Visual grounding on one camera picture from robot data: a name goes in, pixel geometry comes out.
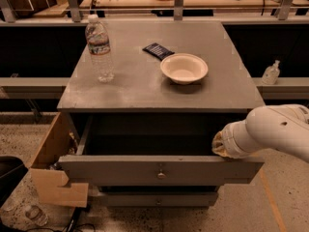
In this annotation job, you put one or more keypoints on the grey drawer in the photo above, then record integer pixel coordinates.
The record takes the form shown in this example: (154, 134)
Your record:
(127, 199)
(139, 150)

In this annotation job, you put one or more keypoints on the white paper bowl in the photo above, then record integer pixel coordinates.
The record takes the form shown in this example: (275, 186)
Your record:
(184, 68)

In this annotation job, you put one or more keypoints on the grey bottom drawer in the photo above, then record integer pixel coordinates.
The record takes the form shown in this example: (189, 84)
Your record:
(127, 199)

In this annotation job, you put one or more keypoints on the grey top drawer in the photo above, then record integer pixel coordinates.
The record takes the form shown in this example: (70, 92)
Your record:
(139, 150)

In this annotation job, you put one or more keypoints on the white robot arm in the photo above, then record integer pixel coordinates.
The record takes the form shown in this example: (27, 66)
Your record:
(284, 128)

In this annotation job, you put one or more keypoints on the plastic bottle on floor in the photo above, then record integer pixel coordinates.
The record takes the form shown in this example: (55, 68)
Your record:
(36, 215)

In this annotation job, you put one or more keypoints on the grey wooden drawer cabinet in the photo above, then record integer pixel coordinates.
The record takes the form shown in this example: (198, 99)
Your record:
(226, 94)

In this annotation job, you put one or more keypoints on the yellow foam padded gripper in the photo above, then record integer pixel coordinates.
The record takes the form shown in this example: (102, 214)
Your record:
(228, 140)

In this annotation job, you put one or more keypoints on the black chair seat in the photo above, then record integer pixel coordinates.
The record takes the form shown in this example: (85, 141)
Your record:
(12, 171)

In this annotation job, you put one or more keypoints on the clear plastic water bottle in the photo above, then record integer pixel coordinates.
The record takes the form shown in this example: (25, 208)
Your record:
(97, 39)

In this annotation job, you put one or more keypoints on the open cardboard box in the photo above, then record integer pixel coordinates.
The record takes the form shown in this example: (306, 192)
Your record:
(54, 186)

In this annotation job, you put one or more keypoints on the hand sanitizer pump bottle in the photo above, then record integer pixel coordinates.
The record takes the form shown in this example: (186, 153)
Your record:
(271, 73)

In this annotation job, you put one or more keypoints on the dark blue snack packet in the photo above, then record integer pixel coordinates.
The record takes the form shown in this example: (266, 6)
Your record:
(158, 51)

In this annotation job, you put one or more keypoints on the grey metal rail frame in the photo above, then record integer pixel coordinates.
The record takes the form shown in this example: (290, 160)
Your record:
(291, 32)

